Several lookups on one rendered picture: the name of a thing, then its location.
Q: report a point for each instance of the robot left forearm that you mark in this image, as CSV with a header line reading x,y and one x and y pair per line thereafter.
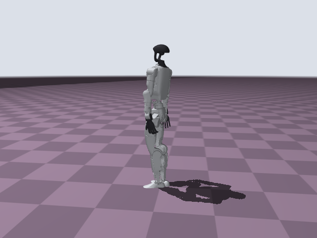
x,y
148,103

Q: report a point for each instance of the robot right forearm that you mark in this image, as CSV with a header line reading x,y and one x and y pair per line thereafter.
x,y
165,102

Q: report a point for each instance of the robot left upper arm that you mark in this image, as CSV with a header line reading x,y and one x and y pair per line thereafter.
x,y
151,74

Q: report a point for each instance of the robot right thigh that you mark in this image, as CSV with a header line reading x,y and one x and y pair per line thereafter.
x,y
159,137

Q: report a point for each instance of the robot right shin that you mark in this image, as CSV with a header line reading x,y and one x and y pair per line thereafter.
x,y
164,159

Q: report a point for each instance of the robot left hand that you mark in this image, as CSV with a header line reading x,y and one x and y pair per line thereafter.
x,y
150,125

